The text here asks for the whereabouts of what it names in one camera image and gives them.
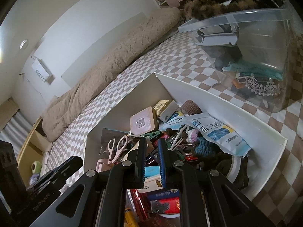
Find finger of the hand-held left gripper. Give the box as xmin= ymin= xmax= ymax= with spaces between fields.
xmin=53 ymin=156 xmax=84 ymax=182

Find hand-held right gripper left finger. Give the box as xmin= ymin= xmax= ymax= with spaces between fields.
xmin=30 ymin=137 xmax=147 ymax=227

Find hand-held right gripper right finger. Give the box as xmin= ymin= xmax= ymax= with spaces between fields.
xmin=157 ymin=138 xmax=276 ymax=227

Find white storage box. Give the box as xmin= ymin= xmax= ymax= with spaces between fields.
xmin=86 ymin=72 xmax=288 ymax=200

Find blue white small box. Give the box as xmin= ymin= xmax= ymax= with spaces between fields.
xmin=137 ymin=166 xmax=166 ymax=193

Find pink scissors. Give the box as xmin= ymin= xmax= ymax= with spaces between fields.
xmin=108 ymin=135 xmax=129 ymax=165

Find green plastic clip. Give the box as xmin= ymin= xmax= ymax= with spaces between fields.
xmin=141 ymin=131 xmax=161 ymax=140

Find red blue box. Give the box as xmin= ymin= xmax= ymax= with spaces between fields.
xmin=147 ymin=189 xmax=181 ymax=214

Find pink white knit ball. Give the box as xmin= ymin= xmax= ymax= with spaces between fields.
xmin=186 ymin=129 xmax=201 ymax=143

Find light blue packet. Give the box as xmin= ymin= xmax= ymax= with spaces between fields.
xmin=162 ymin=112 xmax=190 ymax=130

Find beige adhesive hook pack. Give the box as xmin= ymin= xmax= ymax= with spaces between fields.
xmin=130 ymin=106 xmax=159 ymax=134

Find wooden bedside shelf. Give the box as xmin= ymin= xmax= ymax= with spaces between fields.
xmin=16 ymin=117 xmax=54 ymax=187

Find teal knit item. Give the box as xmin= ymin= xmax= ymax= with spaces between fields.
xmin=194 ymin=137 xmax=222 ymax=158

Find yellow tube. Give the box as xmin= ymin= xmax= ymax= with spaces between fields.
xmin=125 ymin=207 xmax=140 ymax=227

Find yellowish small box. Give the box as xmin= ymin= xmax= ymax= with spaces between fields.
xmin=153 ymin=99 xmax=179 ymax=122

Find dark cloth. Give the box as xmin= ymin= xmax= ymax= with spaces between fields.
xmin=201 ymin=152 xmax=249 ymax=190

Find large white blue packet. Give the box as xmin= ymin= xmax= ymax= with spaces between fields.
xmin=183 ymin=112 xmax=251 ymax=158

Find brown ribbed roll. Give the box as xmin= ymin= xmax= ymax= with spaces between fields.
xmin=181 ymin=100 xmax=203 ymax=116

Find grey curtain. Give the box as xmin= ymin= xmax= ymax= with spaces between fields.
xmin=0 ymin=112 xmax=32 ymax=156

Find white round lid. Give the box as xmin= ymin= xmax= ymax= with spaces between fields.
xmin=225 ymin=155 xmax=242 ymax=182

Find beige printed curtain valance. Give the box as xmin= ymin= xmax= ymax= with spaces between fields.
xmin=0 ymin=98 xmax=20 ymax=133

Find white hanging paper bag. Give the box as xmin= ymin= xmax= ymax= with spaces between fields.
xmin=31 ymin=56 xmax=53 ymax=85

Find beige quilt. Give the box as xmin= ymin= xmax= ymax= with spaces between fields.
xmin=41 ymin=7 xmax=181 ymax=142

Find silver pearl tiara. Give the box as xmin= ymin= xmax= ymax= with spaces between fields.
xmin=244 ymin=73 xmax=281 ymax=97

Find teal hair accessory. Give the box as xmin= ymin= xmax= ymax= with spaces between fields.
xmin=222 ymin=60 xmax=284 ymax=81

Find clear plastic bin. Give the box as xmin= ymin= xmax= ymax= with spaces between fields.
xmin=177 ymin=3 xmax=296 ymax=113

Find brown fur garment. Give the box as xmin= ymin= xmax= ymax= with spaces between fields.
xmin=181 ymin=0 xmax=258 ymax=20

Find white coiled cable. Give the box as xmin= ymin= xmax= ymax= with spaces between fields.
xmin=169 ymin=124 xmax=190 ymax=150

